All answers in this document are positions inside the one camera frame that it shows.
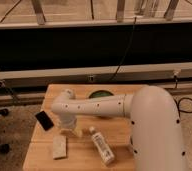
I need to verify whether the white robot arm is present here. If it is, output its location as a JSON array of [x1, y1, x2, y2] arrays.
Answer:
[[51, 86, 188, 171]]

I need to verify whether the green ceramic bowl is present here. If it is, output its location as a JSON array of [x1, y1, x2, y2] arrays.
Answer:
[[89, 90, 114, 98]]

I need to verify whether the beige sponge block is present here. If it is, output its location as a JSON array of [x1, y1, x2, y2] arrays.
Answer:
[[53, 135, 67, 160]]

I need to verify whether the black smartphone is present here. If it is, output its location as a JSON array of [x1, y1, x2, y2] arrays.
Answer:
[[35, 111, 54, 131]]

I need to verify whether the white labelled bottle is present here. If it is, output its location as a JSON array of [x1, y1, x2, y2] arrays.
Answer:
[[89, 127, 115, 165]]

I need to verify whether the black floor cable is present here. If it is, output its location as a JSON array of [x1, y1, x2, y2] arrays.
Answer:
[[174, 96, 192, 121]]

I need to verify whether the black hanging cable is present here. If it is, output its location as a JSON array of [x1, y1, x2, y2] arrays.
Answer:
[[107, 16, 138, 83]]

